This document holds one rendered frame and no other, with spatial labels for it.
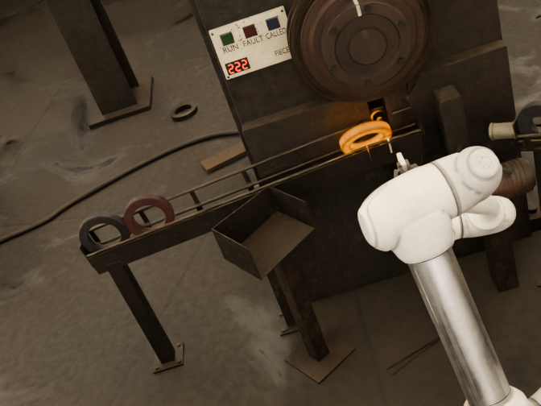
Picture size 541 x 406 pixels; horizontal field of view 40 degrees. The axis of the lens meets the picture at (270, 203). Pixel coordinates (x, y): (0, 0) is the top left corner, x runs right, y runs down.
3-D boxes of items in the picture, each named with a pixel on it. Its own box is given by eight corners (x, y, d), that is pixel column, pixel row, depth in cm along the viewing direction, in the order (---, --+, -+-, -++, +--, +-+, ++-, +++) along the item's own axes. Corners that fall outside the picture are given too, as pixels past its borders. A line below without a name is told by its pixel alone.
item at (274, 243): (274, 369, 287) (211, 229, 247) (321, 326, 298) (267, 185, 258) (308, 394, 273) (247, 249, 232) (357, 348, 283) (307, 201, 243)
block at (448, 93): (441, 145, 274) (430, 89, 260) (462, 138, 273) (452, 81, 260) (450, 159, 265) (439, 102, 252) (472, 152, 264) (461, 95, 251)
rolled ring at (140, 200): (160, 190, 264) (160, 185, 266) (113, 209, 266) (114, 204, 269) (183, 228, 274) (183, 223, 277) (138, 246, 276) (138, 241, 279)
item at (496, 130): (496, 134, 256) (492, 119, 253) (522, 132, 251) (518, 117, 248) (491, 143, 252) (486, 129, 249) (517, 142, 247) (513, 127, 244)
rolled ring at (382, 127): (369, 125, 246) (366, 116, 247) (331, 151, 257) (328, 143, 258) (402, 132, 258) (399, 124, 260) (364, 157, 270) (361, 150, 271)
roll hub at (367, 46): (332, 93, 242) (310, 14, 227) (415, 65, 240) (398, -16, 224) (336, 100, 238) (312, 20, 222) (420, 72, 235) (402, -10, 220)
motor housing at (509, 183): (481, 275, 293) (460, 167, 264) (535, 259, 291) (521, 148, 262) (492, 297, 283) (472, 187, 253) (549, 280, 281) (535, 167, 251)
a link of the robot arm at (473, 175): (473, 149, 171) (421, 174, 170) (493, 122, 154) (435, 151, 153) (501, 199, 168) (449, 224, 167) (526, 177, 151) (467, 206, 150)
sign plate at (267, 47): (226, 77, 256) (208, 30, 246) (298, 53, 254) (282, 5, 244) (226, 80, 254) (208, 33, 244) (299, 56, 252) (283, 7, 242)
